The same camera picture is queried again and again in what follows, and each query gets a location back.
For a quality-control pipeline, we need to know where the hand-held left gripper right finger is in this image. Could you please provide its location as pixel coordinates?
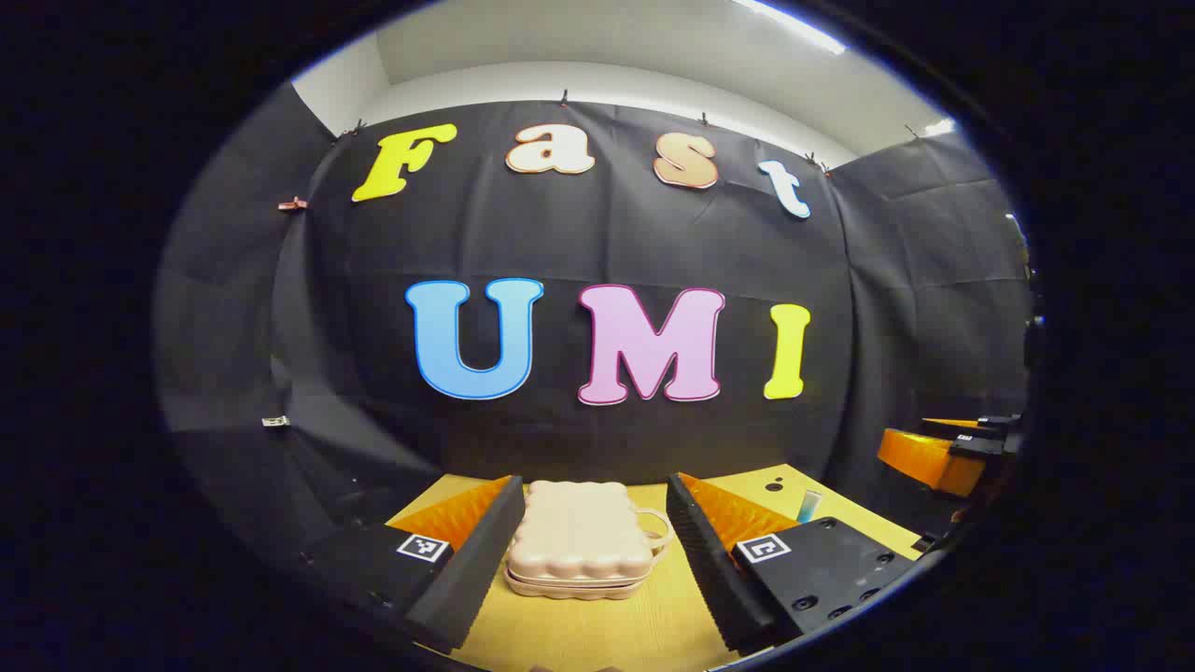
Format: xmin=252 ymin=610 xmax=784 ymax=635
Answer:
xmin=666 ymin=471 xmax=921 ymax=656

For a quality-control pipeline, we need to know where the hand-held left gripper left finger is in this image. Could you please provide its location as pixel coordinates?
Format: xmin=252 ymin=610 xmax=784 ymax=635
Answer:
xmin=303 ymin=474 xmax=527 ymax=654

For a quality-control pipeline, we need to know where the black backdrop cloth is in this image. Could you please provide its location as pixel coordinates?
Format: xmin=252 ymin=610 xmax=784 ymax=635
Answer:
xmin=154 ymin=82 xmax=1035 ymax=570

